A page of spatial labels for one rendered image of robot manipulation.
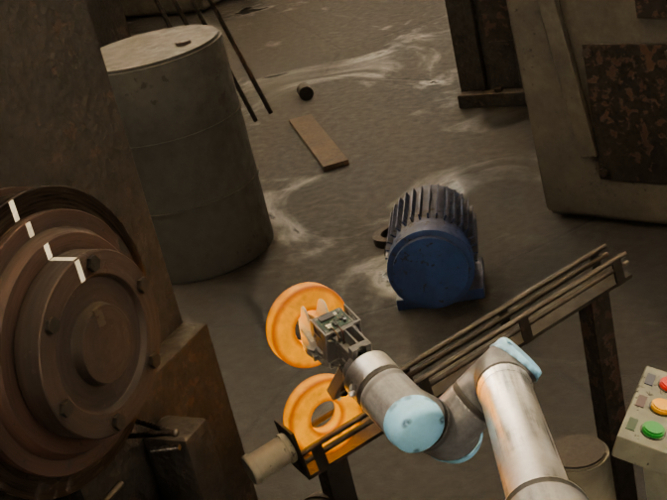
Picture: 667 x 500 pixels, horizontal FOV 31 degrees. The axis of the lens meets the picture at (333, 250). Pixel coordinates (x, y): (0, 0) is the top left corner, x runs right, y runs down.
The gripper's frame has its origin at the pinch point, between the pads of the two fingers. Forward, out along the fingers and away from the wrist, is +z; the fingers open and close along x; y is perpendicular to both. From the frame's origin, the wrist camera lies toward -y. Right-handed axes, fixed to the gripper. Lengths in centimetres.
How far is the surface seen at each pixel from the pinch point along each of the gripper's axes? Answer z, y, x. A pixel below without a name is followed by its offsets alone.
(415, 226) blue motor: 117, -95, -99
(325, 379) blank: -2.8, -14.1, -1.2
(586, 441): -29, -33, -43
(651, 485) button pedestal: -42, -36, -47
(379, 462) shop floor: 50, -110, -42
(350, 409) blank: -5.3, -21.8, -4.6
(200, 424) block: -0.9, -12.8, 23.4
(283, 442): -5.3, -22.0, 10.0
